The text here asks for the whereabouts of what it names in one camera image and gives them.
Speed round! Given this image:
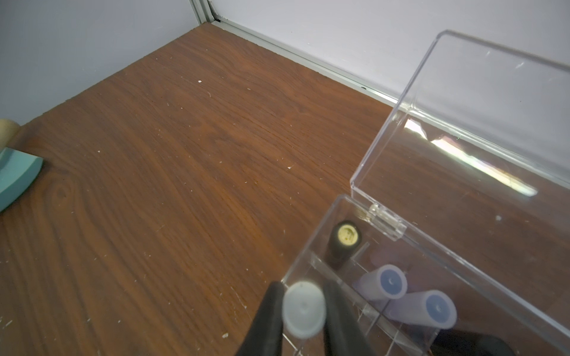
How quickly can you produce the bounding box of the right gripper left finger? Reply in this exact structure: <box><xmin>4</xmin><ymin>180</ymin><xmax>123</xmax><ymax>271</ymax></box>
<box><xmin>235</xmin><ymin>281</ymin><xmax>285</xmax><ymax>356</ymax></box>

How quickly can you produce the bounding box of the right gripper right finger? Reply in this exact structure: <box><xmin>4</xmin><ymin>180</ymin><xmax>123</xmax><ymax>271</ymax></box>
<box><xmin>323</xmin><ymin>281</ymin><xmax>375</xmax><ymax>355</ymax></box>

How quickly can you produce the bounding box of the green rake wooden handle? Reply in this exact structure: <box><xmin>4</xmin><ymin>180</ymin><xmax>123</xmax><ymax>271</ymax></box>
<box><xmin>0</xmin><ymin>119</ymin><xmax>21</xmax><ymax>151</ymax></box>

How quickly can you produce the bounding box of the black lipstick gold band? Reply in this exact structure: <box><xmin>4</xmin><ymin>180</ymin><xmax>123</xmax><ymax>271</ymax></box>
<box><xmin>324</xmin><ymin>220</ymin><xmax>362</xmax><ymax>270</ymax></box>

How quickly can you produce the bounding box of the black lipstick pair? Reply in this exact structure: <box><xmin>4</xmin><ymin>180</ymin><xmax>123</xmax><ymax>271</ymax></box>
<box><xmin>430</xmin><ymin>329</ymin><xmax>515</xmax><ymax>356</ymax></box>

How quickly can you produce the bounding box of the clear acrylic lipstick organizer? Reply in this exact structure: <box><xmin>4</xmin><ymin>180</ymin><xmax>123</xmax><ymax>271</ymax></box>
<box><xmin>282</xmin><ymin>31</ymin><xmax>569</xmax><ymax>355</ymax></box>

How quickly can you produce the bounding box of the teal dustpan tray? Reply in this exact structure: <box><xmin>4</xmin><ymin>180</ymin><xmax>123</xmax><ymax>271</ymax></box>
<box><xmin>1</xmin><ymin>148</ymin><xmax>44</xmax><ymax>212</ymax></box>

